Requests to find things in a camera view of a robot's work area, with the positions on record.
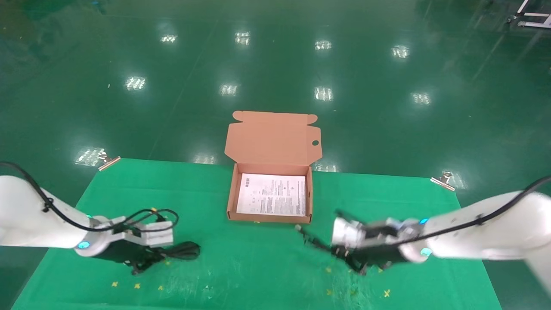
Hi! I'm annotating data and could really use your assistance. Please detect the white metal frame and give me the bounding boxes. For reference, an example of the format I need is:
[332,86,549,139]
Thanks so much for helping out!
[507,0,551,29]

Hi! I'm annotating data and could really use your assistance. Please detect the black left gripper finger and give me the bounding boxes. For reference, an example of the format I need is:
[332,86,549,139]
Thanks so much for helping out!
[130,258,156,276]
[142,247,171,261]

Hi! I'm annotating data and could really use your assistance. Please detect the white printed instruction sheet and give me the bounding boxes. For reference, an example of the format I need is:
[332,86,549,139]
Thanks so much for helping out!
[236,173,307,217]

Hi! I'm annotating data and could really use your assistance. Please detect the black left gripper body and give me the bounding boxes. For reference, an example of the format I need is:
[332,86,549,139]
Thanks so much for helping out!
[95,240,149,267]

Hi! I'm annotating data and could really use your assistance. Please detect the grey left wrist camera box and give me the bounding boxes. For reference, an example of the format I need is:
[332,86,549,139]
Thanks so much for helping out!
[113,217,174,248]

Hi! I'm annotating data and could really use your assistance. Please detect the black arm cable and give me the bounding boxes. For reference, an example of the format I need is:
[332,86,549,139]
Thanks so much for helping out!
[0,161,180,236]
[398,175,551,249]

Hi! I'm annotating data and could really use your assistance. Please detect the black data cable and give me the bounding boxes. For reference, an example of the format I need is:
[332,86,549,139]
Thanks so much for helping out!
[161,241,201,262]

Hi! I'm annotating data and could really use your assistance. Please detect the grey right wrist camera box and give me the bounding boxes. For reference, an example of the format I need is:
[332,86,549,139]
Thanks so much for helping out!
[331,217,415,251]

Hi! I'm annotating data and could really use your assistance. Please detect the silver binder clip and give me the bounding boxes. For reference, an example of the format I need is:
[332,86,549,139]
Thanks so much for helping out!
[99,151,122,172]
[430,171,456,192]

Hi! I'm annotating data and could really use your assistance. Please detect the orange cardboard box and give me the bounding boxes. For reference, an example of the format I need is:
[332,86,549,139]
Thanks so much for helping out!
[225,111,323,224]

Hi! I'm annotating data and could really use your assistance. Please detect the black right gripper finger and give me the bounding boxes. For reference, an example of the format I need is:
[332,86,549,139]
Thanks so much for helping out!
[330,245,363,260]
[344,257,370,276]

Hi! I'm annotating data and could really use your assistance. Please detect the black wired computer mouse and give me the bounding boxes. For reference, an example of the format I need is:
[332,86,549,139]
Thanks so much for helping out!
[294,224,341,255]

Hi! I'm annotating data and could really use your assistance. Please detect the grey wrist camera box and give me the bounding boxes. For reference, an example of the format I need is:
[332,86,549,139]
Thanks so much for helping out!
[113,217,174,248]
[331,217,415,251]

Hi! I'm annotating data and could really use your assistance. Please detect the green table cloth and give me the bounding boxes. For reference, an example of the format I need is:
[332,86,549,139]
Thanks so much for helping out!
[12,158,502,310]

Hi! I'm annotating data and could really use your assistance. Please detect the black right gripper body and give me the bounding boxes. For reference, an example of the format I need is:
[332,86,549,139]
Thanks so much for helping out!
[361,245,415,270]

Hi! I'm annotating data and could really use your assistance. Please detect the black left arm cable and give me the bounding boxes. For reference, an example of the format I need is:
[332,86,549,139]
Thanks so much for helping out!
[0,161,180,236]

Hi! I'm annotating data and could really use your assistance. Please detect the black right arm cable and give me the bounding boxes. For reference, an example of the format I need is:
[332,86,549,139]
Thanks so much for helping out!
[398,175,551,249]

